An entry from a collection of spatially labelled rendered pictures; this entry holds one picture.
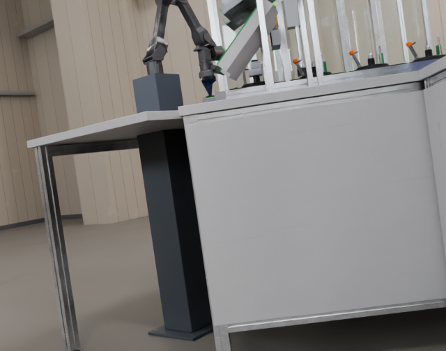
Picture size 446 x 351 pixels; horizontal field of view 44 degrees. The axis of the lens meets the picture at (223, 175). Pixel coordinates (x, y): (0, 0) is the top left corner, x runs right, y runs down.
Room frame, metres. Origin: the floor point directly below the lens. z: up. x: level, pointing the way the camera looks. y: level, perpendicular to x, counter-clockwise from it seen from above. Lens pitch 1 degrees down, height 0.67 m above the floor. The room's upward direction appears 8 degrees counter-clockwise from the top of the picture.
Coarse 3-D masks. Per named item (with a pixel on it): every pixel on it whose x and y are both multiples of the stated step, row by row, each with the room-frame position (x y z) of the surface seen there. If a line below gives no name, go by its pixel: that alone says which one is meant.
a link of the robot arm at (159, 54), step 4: (160, 48) 2.28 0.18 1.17; (156, 52) 2.26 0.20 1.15; (160, 52) 2.28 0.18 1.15; (164, 52) 2.29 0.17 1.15; (144, 56) 2.32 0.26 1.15; (148, 56) 2.27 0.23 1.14; (152, 56) 2.25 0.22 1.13; (156, 56) 2.26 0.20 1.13; (160, 56) 2.27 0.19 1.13; (144, 60) 2.30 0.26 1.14; (148, 60) 2.30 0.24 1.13; (152, 60) 2.26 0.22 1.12; (156, 60) 2.26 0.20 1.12; (160, 60) 2.27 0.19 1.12; (144, 64) 2.32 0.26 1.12
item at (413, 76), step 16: (368, 80) 1.66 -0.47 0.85; (384, 80) 1.66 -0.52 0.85; (400, 80) 1.65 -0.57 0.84; (416, 80) 1.65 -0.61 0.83; (256, 96) 1.69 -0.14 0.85; (272, 96) 1.68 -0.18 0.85; (288, 96) 1.68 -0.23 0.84; (304, 96) 1.67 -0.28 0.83; (320, 96) 1.71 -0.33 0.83; (192, 112) 1.70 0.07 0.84; (208, 112) 1.72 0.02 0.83
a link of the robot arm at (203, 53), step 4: (196, 48) 2.44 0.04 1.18; (200, 48) 2.43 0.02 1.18; (204, 48) 2.43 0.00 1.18; (200, 52) 2.44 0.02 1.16; (204, 52) 2.43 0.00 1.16; (208, 52) 2.44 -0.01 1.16; (212, 52) 2.47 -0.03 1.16; (200, 56) 2.44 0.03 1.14; (204, 56) 2.43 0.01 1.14; (208, 56) 2.44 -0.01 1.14; (212, 56) 2.48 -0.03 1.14; (200, 60) 2.44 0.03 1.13
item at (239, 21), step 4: (268, 0) 2.14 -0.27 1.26; (272, 0) 2.17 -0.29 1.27; (252, 8) 2.12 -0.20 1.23; (248, 12) 2.13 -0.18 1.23; (240, 16) 2.12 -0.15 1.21; (244, 16) 2.14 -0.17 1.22; (248, 16) 2.17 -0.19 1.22; (224, 20) 2.11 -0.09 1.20; (228, 20) 2.11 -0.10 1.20; (236, 20) 2.14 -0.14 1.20; (240, 20) 2.16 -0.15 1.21; (244, 20) 2.19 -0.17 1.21; (228, 24) 2.12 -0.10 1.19; (232, 24) 2.15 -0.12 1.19; (236, 24) 2.18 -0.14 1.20; (240, 24) 2.21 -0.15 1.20; (232, 28) 2.19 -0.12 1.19; (236, 28) 2.22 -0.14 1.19
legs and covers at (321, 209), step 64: (192, 128) 1.70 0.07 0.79; (256, 128) 1.69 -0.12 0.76; (320, 128) 1.67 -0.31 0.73; (384, 128) 1.66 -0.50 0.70; (256, 192) 1.69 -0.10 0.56; (320, 192) 1.68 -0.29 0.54; (384, 192) 1.66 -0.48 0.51; (256, 256) 1.69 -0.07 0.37; (320, 256) 1.68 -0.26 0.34; (384, 256) 1.66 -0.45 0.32; (256, 320) 1.70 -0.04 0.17; (320, 320) 1.69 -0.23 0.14
